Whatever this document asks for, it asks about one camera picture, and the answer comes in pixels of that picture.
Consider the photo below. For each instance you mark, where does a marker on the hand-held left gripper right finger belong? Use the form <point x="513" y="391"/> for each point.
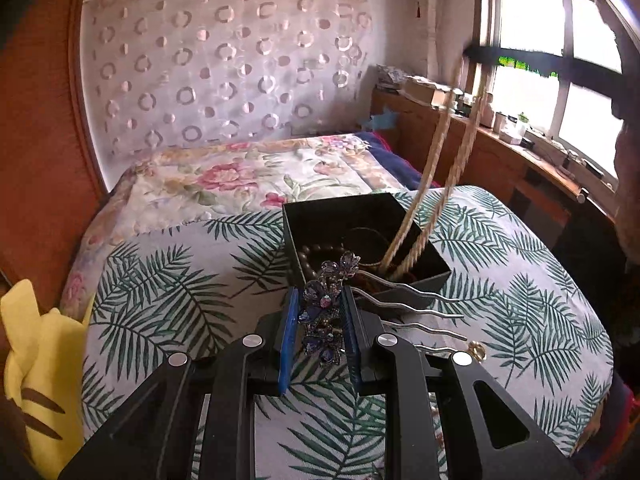
<point x="351" y="342"/>

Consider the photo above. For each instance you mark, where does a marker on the white tissue box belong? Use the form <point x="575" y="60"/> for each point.
<point x="511" y="135"/>

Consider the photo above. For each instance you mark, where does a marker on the circle pattern wall cloth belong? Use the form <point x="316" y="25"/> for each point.
<point x="225" y="60"/>

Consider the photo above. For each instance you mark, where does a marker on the green leaf print blanket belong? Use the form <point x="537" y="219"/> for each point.
<point x="525" y="310"/>

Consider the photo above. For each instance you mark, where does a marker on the green cap bottle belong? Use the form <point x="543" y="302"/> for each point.
<point x="523" y="120"/>

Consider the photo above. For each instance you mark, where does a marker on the person's right forearm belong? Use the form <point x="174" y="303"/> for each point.
<point x="629" y="190"/>

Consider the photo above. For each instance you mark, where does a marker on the window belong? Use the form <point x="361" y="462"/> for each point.
<point x="530" y="15"/>

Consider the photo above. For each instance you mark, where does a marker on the patterned folded cloth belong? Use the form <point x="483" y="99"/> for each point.
<point x="391" y="74"/>

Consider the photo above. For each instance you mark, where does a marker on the silver bangle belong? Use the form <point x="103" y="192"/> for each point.
<point x="364" y="230"/>

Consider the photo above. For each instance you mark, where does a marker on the floral blanket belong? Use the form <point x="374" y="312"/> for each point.
<point x="225" y="175"/>

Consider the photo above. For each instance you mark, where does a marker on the navy blue blanket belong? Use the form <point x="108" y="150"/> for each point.
<point x="400" y="165"/>

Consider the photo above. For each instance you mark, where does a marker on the open cardboard box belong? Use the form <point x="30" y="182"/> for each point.
<point x="425" y="91"/>

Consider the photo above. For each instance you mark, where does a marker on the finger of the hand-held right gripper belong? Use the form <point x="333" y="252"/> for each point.
<point x="575" y="71"/>

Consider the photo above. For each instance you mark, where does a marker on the purple flower hair comb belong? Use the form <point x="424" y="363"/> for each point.
<point x="320" y="292"/>

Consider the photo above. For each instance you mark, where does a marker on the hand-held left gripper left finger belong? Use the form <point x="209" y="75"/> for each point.
<point x="289" y="342"/>

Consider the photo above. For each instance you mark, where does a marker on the black square box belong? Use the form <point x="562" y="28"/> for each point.
<point x="330" y="210"/>

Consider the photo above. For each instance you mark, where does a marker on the brown wooden wardrobe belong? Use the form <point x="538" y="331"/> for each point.
<point x="45" y="135"/>

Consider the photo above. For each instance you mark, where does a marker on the yellow plush toy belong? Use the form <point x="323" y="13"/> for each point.
<point x="45" y="360"/>

